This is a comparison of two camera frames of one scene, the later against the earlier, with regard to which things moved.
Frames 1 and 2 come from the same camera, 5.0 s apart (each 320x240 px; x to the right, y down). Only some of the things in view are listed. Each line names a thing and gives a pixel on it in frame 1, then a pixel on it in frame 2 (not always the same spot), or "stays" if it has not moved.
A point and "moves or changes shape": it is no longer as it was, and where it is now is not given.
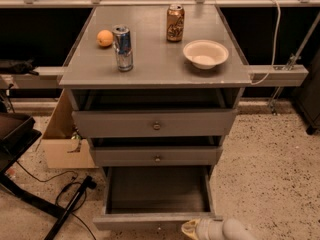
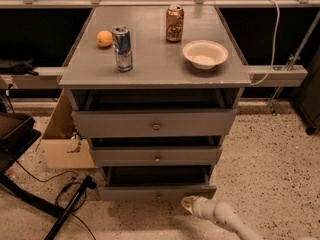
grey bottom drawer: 154,199 moves or changes shape
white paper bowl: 205,53 stays
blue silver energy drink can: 123,47 stays
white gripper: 202,231 → 200,207
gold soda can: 175,23 stays
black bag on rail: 20,67 stays
